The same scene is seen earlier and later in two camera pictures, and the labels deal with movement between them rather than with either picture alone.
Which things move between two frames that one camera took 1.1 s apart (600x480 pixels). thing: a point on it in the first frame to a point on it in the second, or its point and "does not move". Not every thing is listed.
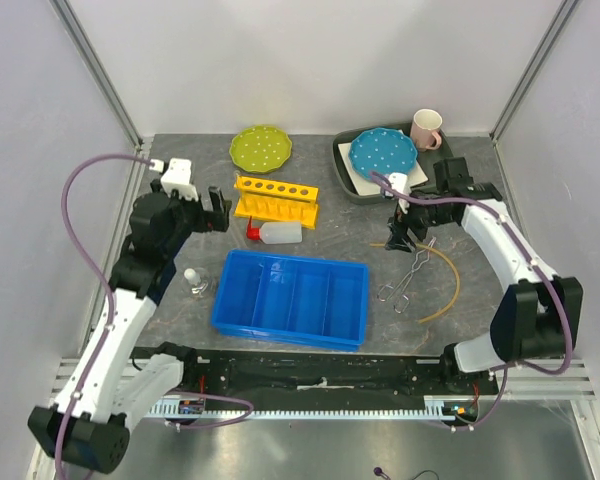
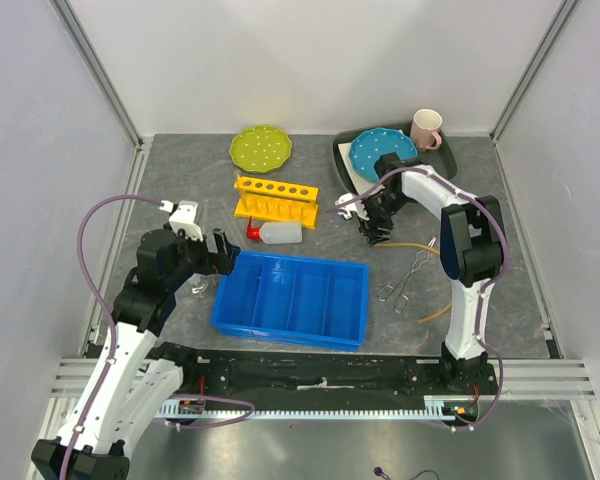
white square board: x=366 y=186 does not move
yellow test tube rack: x=272 y=201 does not move
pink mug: x=425 y=129 does not move
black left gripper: x=212 y=220 to x=220 y=262
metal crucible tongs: x=398 y=294 does not move
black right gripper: x=409 y=222 to x=370 y=230
